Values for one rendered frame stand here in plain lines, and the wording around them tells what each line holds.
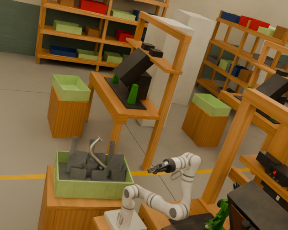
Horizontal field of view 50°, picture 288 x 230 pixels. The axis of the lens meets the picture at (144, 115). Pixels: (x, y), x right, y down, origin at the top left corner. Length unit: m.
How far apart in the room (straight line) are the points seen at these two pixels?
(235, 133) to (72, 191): 1.35
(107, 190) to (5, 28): 6.27
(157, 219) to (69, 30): 6.08
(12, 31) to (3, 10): 0.50
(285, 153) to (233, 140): 0.46
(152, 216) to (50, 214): 0.78
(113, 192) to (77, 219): 0.35
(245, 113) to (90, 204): 1.39
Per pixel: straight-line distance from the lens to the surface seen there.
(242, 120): 2.48
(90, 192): 2.60
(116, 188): 2.62
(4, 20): 8.28
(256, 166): 2.27
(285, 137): 2.24
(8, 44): 8.42
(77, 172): 2.71
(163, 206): 1.91
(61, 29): 7.84
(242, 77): 7.93
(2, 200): 3.76
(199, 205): 2.80
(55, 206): 2.54
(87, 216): 2.64
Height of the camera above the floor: 2.49
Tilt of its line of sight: 23 degrees down
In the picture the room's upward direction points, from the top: 16 degrees clockwise
